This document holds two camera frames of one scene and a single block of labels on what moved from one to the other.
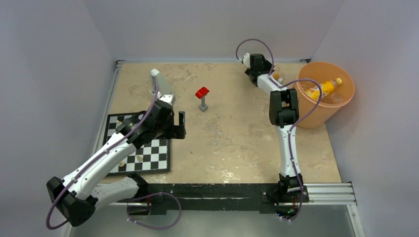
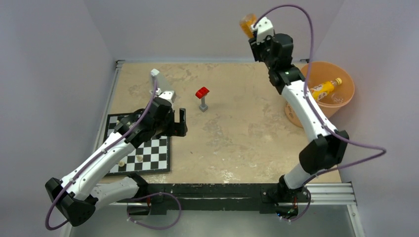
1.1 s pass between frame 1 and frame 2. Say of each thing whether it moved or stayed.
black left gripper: stayed
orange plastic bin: stayed
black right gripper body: moved
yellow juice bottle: stayed
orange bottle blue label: moved
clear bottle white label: stayed
